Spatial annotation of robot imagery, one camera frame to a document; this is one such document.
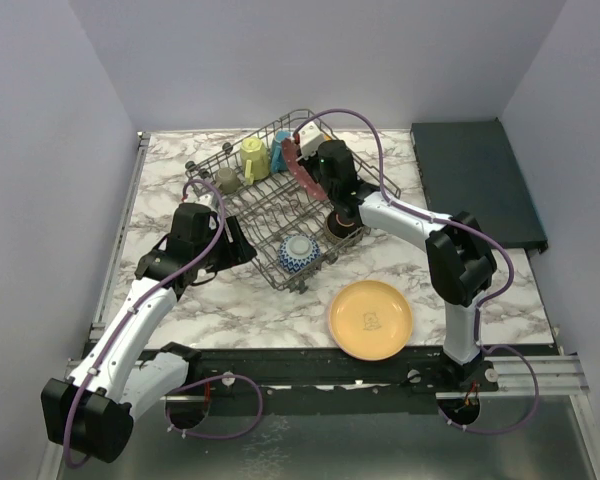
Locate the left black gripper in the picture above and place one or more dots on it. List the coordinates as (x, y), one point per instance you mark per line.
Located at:
(240, 249)

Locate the brown plate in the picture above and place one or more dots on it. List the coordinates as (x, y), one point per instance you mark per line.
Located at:
(300, 174)

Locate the red patterned bowl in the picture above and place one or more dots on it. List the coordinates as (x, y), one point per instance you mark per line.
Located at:
(296, 252)

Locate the blue floral mug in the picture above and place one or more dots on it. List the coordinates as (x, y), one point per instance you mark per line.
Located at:
(277, 162)

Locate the dark brown cream bowl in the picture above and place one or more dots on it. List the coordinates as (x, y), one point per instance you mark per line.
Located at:
(336, 230)

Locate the grey wire dish rack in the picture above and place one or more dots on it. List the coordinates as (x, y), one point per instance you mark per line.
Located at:
(274, 208)

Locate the small grey cup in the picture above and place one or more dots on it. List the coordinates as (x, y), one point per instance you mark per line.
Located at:
(227, 181)

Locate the yellow green mug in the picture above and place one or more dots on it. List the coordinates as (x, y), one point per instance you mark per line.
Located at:
(255, 160)

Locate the yellow pink rimmed plate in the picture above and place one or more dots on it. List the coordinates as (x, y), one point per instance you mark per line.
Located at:
(370, 320)

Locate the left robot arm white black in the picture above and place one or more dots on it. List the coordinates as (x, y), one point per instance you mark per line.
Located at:
(91, 413)

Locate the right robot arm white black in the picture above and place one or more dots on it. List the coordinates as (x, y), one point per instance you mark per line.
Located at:
(461, 265)

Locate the dark blue flat box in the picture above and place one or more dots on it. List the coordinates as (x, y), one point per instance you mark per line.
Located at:
(471, 167)

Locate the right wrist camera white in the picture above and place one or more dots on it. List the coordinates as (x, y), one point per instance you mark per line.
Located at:
(308, 138)

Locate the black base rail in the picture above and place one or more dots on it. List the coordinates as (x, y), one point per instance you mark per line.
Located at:
(321, 381)

